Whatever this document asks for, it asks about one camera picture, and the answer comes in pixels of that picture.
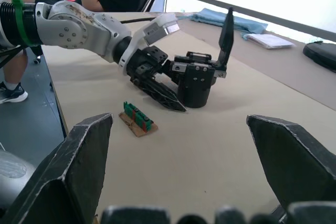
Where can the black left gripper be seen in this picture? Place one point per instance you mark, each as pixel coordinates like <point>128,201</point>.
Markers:
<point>147,60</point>

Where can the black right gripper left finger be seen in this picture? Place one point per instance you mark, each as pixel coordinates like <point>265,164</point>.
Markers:
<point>65,171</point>

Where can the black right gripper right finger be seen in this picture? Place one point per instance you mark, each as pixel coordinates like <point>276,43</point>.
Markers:
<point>296,161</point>

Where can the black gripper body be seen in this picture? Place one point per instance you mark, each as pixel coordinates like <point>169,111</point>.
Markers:
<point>195,87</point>

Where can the green screw holder block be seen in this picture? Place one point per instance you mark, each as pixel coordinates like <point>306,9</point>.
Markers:
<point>137,116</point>

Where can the light blue cloth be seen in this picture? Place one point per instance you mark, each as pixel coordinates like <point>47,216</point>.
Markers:
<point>236,23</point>

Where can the black oval case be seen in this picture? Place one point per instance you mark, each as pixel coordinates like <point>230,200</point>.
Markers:
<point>321,54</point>

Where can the seated person in shorts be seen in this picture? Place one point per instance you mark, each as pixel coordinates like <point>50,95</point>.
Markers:
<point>13,72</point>

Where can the white paper stack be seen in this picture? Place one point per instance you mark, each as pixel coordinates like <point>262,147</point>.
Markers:
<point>270,41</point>

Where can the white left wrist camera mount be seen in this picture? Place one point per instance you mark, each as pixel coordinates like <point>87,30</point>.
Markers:
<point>157,28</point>

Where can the dark grey window rail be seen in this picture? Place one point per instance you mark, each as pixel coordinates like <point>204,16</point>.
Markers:
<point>262,17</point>

